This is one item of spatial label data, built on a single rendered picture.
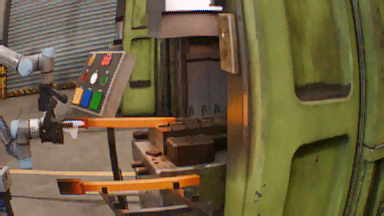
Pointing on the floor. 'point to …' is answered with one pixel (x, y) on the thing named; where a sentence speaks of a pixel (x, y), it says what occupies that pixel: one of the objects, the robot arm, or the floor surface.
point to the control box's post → (114, 161)
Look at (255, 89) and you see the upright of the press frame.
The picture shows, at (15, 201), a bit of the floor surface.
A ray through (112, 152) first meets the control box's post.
